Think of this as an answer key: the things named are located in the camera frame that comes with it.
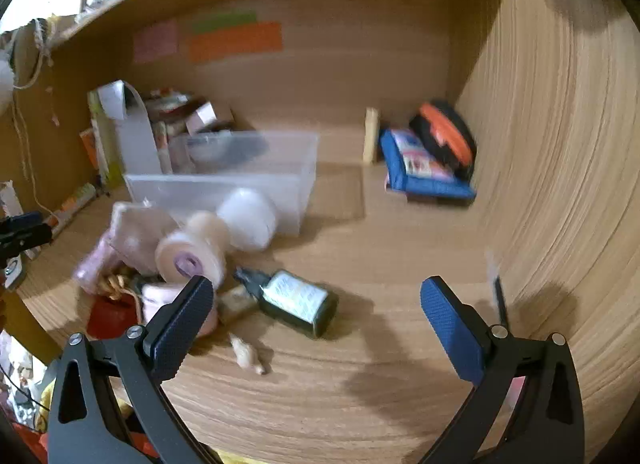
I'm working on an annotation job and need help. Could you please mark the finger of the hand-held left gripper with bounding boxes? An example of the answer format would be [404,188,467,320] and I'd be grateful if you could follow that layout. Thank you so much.
[0,225,54,259]
[0,212,44,231]

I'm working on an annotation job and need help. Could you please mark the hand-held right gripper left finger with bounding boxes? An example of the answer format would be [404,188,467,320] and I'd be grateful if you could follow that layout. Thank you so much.
[47,275,221,464]

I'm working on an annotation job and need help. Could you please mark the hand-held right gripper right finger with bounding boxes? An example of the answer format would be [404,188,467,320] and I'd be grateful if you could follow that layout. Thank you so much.
[420,275,586,464]

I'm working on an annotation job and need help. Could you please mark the beige spiral seashell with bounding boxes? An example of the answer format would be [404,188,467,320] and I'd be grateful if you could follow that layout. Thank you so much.
[230,336,268,375]

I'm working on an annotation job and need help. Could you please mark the clear jar with purple lid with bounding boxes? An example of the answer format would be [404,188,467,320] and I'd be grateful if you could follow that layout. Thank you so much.
[155,211,231,289]

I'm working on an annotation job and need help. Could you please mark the red drawstring pouch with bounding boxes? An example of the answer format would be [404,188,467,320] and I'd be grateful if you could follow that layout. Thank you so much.
[87,271,147,339]

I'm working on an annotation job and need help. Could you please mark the dark green bottle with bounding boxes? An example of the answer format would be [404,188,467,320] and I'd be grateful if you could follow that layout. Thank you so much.
[234,266,340,339]

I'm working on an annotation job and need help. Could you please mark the clear plastic storage box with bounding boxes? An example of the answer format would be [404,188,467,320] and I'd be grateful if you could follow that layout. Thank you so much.
[122,131,320,237]

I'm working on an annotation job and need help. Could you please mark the wooden desktop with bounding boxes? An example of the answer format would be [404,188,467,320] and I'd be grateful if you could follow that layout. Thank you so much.
[15,161,601,464]

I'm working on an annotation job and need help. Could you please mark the orange packet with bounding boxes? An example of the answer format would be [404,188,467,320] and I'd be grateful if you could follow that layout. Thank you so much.
[80,129,101,169]

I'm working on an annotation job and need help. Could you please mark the green carton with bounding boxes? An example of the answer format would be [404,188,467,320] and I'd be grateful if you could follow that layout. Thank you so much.
[87,88,126,189]

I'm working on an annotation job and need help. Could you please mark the white pompom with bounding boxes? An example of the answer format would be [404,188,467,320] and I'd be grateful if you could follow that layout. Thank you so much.
[0,51,16,109]

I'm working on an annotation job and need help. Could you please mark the blue patchwork pouch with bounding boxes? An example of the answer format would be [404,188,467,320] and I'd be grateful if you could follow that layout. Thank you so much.
[380,129,477,205]

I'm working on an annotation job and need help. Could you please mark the stack of books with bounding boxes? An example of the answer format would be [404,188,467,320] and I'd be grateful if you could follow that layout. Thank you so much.
[145,90,201,169]

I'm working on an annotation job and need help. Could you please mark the black case with orange zip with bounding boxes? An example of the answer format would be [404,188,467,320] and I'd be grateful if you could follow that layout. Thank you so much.
[409,101,478,179]

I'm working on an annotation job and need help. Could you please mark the cream bottle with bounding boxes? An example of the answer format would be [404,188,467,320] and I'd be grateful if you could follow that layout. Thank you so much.
[363,108,382,165]

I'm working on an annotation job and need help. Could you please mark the small white box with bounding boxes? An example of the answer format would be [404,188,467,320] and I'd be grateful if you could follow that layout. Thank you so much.
[186,102,218,133]

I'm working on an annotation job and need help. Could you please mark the pink sticky note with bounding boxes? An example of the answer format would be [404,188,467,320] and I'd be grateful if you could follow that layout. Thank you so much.
[132,20,179,63]

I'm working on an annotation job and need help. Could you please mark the orange sticky note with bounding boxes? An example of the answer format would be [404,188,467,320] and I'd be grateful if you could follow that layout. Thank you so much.
[187,21,283,64]

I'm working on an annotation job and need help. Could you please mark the green sticky note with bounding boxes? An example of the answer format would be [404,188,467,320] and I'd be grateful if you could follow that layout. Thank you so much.
[191,11,258,34]

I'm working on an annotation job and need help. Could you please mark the white cord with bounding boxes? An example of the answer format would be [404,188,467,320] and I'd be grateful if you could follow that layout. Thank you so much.
[12,18,56,215]

